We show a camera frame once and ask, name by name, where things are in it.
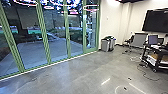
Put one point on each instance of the grey trash bin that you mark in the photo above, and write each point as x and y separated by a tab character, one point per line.
105	45

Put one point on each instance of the green framed glass door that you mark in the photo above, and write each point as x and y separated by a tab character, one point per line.
98	26

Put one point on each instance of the trash bin with dark lid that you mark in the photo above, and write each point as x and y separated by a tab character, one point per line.
112	42

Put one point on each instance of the black office chair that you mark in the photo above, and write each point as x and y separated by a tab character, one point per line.
128	41

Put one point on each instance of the black wheeled cart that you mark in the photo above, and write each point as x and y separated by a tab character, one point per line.
146	58

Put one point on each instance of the laptop screen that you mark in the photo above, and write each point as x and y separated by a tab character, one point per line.
153	39

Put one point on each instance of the green framed glass wall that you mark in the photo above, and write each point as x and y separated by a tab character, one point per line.
43	33

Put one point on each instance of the black wall television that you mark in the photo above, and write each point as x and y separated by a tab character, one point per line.
156	20

